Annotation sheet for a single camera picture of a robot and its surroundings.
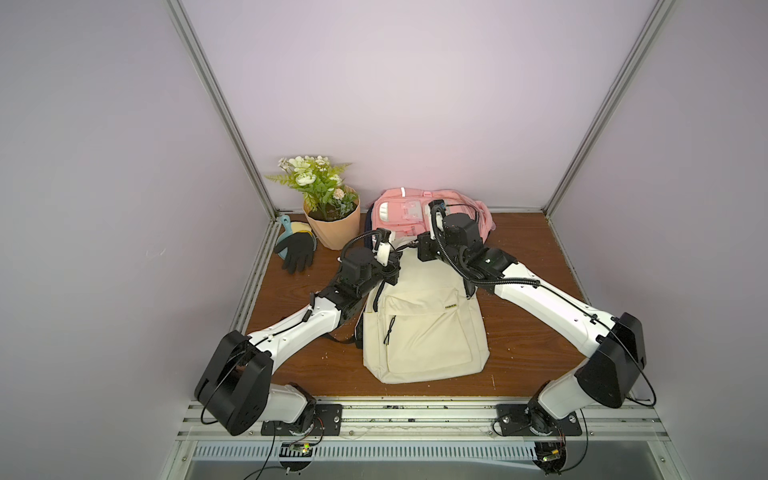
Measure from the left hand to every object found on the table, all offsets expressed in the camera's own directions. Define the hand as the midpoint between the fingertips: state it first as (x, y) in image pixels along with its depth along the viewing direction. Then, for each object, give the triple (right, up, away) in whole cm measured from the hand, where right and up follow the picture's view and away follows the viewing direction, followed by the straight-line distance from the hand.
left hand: (403, 251), depth 80 cm
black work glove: (-37, -2, +27) cm, 46 cm away
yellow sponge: (-38, +8, +32) cm, 51 cm away
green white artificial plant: (-26, +21, +11) cm, 35 cm away
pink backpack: (+1, +14, +33) cm, 36 cm away
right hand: (+7, +9, -3) cm, 11 cm away
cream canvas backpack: (+6, -22, +3) cm, 23 cm away
